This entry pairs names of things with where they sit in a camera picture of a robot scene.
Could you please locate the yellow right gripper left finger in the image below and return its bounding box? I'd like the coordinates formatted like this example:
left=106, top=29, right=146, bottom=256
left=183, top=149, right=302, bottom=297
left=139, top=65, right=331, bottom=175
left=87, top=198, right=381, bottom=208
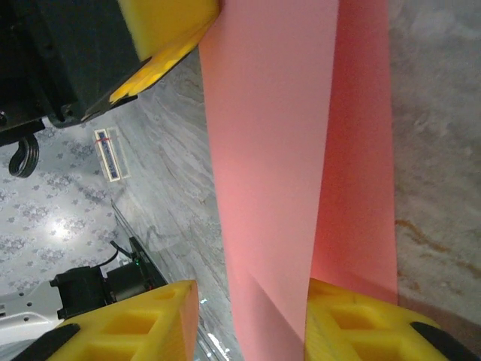
left=22, top=280, right=201, bottom=361

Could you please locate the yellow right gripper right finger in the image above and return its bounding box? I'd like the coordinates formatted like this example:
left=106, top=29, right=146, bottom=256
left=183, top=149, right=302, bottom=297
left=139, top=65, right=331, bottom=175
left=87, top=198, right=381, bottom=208
left=303, top=277, right=481, bottom=361

